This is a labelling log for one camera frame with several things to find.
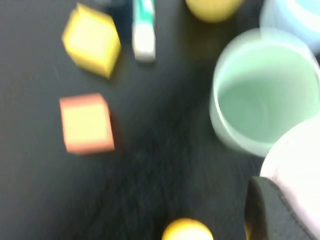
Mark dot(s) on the light blue plastic cup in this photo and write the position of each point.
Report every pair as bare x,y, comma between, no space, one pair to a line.
292,20

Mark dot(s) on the yellow plastic cup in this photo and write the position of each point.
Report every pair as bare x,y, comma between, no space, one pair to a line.
212,10

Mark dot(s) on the green plastic cup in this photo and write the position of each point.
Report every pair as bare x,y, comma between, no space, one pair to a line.
260,95

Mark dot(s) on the green white glue stick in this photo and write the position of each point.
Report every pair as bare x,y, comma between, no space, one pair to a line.
143,32

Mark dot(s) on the yellow foam cube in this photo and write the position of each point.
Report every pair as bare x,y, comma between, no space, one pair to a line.
92,42

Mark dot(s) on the orange foam cube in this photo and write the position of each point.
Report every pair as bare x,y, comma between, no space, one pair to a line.
86,123

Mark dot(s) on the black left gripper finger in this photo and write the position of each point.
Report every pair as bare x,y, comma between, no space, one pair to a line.
270,215

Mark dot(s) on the yellow rubber duck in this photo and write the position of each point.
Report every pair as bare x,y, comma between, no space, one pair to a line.
187,231

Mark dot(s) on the pink plastic cup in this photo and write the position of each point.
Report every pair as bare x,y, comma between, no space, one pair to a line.
297,162

